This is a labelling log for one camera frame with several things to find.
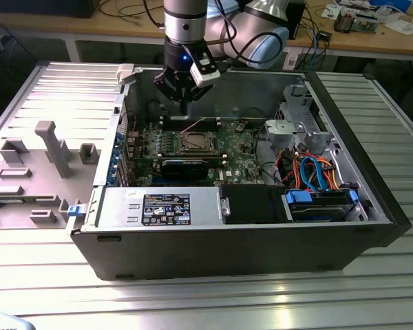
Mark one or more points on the blue card retention clips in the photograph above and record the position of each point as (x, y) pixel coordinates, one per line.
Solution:
(114, 161)

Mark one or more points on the grey parts rack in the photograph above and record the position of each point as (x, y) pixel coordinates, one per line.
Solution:
(41, 187)

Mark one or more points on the tall black box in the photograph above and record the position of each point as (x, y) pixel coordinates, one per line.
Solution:
(300, 17)

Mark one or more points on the grey case latch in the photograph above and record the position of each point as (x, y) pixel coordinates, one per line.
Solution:
(125, 74)

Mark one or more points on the small black box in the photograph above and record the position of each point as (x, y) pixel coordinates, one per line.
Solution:
(325, 36)

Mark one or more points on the blue case latch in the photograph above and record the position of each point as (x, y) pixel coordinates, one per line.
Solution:
(73, 211)

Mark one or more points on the CPU socket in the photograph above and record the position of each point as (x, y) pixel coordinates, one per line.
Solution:
(180, 150)

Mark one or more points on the wooden workbench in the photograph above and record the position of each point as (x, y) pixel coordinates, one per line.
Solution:
(130, 25)

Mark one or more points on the black drive bay cover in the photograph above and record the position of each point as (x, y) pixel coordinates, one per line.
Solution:
(252, 203)

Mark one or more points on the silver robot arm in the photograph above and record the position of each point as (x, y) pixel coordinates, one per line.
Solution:
(184, 17)

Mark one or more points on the pale blue teach pendant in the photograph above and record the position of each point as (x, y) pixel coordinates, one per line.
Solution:
(3, 323)

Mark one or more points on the black and grey PC case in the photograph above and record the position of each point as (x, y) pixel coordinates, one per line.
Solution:
(223, 251)

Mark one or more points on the black graphics card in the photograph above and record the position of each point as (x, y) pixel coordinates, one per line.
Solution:
(183, 170)

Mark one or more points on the blue box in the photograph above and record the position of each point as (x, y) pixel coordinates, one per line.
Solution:
(392, 3)

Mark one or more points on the green motherboard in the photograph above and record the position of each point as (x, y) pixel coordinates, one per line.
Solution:
(240, 156)

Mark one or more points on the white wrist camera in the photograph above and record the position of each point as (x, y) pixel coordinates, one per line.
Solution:
(203, 77)

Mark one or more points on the black flat device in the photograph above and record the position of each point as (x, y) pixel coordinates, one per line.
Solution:
(38, 8)

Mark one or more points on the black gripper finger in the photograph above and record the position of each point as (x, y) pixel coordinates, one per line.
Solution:
(201, 93)
(165, 84)

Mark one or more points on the silver metal drive cage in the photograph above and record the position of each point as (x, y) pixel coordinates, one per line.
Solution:
(283, 132)

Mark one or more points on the round coin battery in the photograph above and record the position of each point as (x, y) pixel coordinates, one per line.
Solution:
(238, 128)

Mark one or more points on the silver power supply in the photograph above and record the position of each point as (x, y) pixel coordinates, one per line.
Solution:
(117, 199)

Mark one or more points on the copper wound transformer device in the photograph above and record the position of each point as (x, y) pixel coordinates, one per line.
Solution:
(344, 22)

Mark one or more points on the white papers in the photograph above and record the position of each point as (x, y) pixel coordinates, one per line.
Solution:
(402, 27)

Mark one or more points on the hard disk in blue carrier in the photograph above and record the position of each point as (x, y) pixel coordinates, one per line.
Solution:
(315, 214)

